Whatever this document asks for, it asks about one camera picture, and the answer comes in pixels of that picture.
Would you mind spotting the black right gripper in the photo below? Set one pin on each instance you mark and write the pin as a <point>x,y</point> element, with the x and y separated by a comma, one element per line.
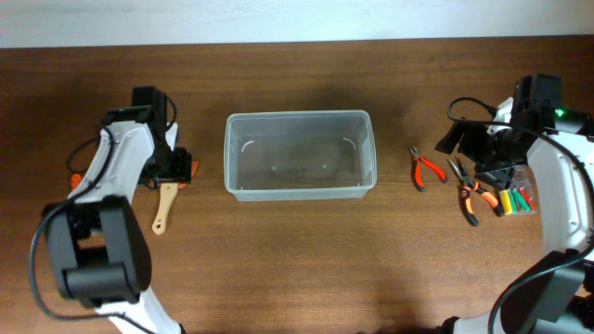
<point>497,174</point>

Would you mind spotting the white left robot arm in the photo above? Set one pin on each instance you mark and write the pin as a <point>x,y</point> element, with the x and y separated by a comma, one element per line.
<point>98,253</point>

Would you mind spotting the clear plastic storage box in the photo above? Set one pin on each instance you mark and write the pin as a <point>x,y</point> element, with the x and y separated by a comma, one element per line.
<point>300,155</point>

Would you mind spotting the orange black needle-nose pliers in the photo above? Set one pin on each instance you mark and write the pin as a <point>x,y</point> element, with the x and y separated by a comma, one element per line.
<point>467,186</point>

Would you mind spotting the orange tool on table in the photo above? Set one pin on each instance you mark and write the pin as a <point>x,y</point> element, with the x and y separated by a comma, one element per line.
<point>76,180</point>

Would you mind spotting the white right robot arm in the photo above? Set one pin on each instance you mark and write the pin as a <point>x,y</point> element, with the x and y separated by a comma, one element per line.
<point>534,129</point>

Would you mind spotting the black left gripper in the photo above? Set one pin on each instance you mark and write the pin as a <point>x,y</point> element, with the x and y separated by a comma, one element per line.
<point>181,171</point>

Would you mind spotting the wooden handle orange scraper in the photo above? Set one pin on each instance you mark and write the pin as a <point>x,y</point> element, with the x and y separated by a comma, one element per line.
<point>168,193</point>

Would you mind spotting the clear bag coloured tubes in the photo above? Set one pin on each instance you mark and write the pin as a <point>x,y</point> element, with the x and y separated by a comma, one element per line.
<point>515,192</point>

